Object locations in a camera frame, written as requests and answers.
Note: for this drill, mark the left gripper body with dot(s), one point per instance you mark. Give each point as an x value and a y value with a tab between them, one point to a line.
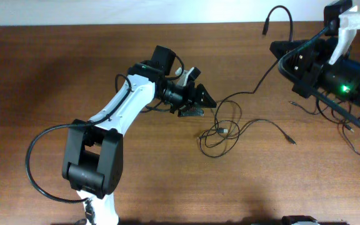
187	93

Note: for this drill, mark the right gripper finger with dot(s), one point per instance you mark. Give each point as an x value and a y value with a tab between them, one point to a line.
281	48
285	69

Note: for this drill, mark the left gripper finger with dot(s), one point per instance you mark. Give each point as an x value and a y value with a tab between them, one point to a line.
190	112
204	100

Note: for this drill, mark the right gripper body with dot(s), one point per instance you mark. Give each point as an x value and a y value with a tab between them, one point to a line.
319	60

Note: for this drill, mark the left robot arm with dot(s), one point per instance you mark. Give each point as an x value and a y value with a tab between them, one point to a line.
93	159

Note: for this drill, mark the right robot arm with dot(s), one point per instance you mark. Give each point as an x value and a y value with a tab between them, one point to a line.
346	75

